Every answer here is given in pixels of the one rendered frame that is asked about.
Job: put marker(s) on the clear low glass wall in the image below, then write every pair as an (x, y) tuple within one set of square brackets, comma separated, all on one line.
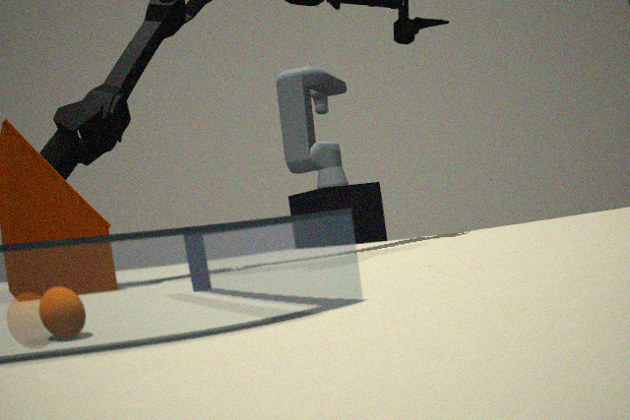
[(60, 302)]

